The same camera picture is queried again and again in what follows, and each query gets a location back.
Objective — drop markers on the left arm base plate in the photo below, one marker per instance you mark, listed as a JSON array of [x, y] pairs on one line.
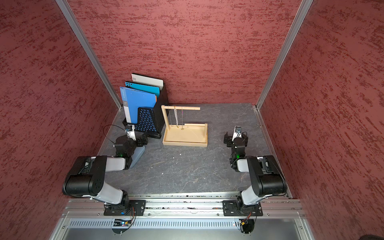
[[131, 208]]

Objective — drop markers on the right aluminium corner post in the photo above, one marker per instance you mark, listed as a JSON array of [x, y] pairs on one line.
[[291, 35]]

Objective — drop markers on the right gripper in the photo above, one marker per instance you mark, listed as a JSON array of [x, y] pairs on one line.
[[228, 140]]

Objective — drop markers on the teal folder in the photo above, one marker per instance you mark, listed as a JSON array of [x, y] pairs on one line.
[[145, 88]]

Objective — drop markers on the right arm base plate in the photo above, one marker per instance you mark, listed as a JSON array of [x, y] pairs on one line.
[[235, 209]]

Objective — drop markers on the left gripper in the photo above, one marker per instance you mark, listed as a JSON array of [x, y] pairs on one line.
[[140, 143]]

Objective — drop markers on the black mesh file organizer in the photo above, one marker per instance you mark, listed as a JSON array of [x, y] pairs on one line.
[[151, 120]]

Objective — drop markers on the left aluminium corner post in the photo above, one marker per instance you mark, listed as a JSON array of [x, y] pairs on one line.
[[79, 33]]

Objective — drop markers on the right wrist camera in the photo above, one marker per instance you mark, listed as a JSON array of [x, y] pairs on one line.
[[237, 132]]

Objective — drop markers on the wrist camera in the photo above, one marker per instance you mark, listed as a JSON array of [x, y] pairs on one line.
[[237, 132], [130, 131]]

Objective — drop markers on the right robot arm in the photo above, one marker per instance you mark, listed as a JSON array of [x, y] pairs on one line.
[[266, 178]]

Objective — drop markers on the black stapler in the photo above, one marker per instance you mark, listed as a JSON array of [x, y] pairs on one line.
[[154, 135]]

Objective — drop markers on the white folder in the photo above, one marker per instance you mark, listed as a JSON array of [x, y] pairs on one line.
[[140, 79]]

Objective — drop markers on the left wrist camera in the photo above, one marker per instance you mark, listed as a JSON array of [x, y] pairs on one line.
[[130, 131]]

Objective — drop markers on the aluminium rail frame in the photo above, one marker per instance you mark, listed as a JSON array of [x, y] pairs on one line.
[[193, 216]]

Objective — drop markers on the blue-grey glasses case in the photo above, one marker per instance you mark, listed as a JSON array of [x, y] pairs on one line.
[[137, 155]]

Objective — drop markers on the wooden jewelry display stand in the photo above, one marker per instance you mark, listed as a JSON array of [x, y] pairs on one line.
[[187, 135]]

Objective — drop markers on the aluminium corner post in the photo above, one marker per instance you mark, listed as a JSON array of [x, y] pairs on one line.
[[79, 33], [291, 35]]

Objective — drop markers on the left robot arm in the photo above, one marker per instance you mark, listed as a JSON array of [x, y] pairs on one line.
[[86, 178]]

